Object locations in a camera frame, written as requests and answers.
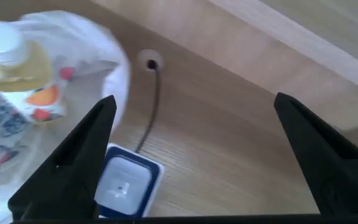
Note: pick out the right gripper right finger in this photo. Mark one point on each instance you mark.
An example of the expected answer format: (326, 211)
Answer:
(328, 161)

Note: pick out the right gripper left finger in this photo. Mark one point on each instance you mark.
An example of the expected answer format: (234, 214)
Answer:
(82, 174)

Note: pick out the white barcode scanner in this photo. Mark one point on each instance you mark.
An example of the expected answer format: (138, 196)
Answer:
(126, 183)

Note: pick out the white plastic shopping bag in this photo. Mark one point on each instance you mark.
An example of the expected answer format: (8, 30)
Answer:
(82, 46)

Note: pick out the yellow drink bottle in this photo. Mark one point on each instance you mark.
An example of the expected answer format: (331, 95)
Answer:
(14, 65)

